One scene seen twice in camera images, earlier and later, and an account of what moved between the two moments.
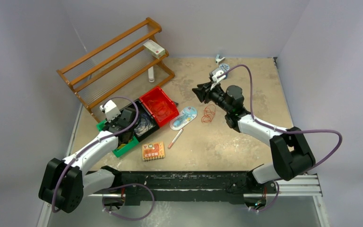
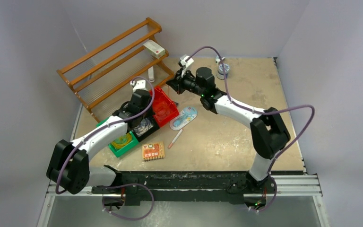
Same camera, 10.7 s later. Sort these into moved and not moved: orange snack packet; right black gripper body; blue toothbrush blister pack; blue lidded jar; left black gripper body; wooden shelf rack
Moved: right black gripper body; left black gripper body
Not moved: wooden shelf rack; blue lidded jar; blue toothbrush blister pack; orange snack packet
